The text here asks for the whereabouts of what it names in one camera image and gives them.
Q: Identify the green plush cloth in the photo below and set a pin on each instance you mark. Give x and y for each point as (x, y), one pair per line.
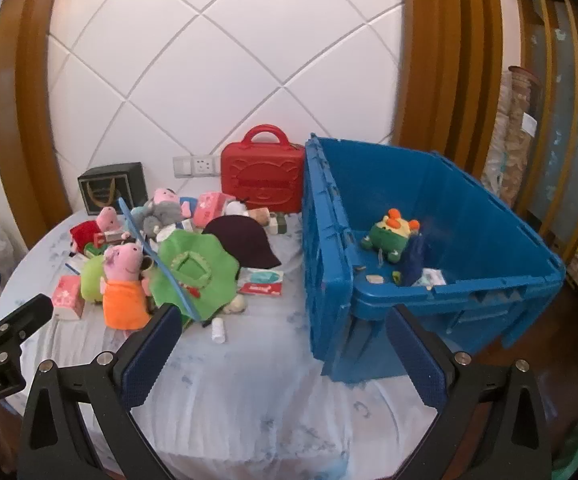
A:
(209, 260)

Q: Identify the white black plush toy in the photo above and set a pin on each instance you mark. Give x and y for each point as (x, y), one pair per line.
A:
(236, 208)

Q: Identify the rolled patterned fabric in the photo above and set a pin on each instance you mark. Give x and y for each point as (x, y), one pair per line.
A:
(511, 135)

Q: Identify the maroon cap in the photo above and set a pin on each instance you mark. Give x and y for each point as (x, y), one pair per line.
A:
(244, 240)

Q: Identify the red packet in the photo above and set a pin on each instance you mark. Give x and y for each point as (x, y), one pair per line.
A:
(259, 289)

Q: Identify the grey plush toy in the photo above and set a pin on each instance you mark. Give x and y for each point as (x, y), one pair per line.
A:
(161, 215)

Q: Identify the pig plush red dress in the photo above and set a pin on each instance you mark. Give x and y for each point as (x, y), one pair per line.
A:
(84, 232)

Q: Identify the green orange plush toy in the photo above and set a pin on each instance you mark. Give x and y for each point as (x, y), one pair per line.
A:
(384, 237)

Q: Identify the white cloth-covered round desktop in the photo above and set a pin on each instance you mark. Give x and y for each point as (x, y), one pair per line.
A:
(249, 375)

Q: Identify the white wall socket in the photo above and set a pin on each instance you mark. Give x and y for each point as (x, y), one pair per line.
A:
(205, 165)

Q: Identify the brown wooden wall trim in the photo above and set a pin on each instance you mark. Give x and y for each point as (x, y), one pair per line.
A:
(449, 60)
(24, 85)

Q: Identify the blue plastic crate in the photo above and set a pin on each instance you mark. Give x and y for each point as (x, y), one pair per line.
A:
(469, 200)

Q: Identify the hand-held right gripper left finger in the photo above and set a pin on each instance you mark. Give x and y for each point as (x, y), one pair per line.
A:
(151, 355)

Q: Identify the white wall switch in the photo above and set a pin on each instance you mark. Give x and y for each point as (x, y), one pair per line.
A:
(183, 166)

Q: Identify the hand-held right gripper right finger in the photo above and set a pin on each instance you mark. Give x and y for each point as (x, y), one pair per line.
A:
(419, 360)

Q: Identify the small white bottle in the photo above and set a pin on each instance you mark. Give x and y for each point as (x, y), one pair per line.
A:
(218, 332)

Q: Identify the red toy suitcase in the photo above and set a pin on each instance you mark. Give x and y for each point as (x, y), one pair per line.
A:
(261, 180)

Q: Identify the red medicine box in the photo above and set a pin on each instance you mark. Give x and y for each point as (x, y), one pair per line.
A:
(109, 239)

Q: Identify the wooden framed glass screen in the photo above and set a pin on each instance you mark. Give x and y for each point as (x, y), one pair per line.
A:
(564, 110)

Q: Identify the dark blue cloth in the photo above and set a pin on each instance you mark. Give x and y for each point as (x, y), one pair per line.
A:
(414, 260)

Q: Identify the pig plush orange dress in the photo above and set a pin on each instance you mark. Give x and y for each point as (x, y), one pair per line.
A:
(124, 300)

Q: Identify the wet wipes pack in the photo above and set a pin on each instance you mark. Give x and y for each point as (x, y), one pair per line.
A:
(264, 276)

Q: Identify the blue plastic strip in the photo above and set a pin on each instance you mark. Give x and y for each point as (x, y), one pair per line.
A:
(169, 272)

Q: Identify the pink tissue pack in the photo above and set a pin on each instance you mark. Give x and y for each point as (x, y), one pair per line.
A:
(211, 207)
(66, 295)

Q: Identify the small green box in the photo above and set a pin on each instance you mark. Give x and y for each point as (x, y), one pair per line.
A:
(279, 223)

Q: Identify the yellow-green plush toy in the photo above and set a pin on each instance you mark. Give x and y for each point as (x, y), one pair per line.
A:
(91, 280)

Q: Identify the white blue medicine box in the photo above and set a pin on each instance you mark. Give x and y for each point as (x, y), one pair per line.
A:
(76, 263)

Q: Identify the small white packet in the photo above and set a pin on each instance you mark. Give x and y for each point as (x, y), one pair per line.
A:
(434, 277)

